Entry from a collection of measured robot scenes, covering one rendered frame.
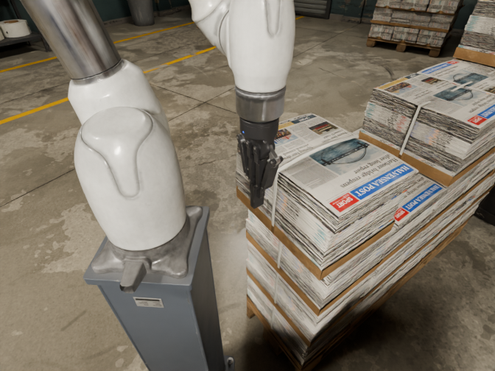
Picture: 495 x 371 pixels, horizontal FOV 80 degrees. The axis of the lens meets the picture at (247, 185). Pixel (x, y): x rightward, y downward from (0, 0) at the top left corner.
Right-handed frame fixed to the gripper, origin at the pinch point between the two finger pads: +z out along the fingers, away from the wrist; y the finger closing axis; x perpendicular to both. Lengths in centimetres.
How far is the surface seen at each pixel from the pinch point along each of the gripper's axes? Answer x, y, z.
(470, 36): -127, 16, -13
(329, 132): -30.0, 5.8, -3.3
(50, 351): 74, 59, 103
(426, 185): -64, -13, 20
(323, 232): -6.3, -15.5, 3.1
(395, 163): -32.1, -13.6, -3.3
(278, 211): -6.4, -0.8, 8.9
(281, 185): -7.2, -0.2, 0.9
